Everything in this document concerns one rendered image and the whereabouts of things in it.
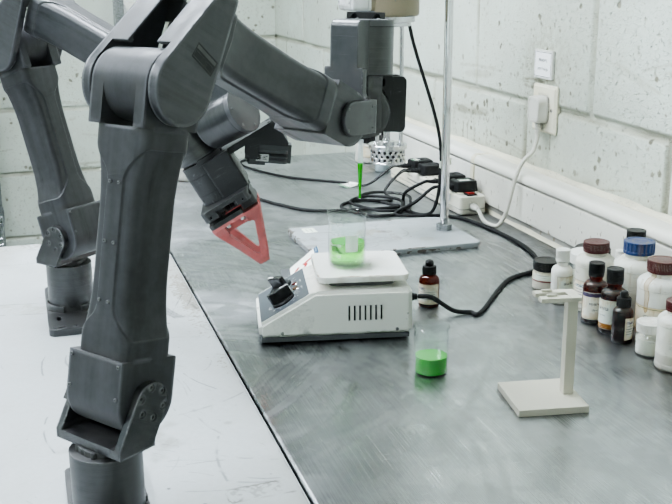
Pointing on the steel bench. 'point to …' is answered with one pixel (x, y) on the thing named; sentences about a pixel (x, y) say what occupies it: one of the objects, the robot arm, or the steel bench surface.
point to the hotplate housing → (342, 312)
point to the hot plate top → (393, 271)
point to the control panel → (286, 303)
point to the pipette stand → (569, 399)
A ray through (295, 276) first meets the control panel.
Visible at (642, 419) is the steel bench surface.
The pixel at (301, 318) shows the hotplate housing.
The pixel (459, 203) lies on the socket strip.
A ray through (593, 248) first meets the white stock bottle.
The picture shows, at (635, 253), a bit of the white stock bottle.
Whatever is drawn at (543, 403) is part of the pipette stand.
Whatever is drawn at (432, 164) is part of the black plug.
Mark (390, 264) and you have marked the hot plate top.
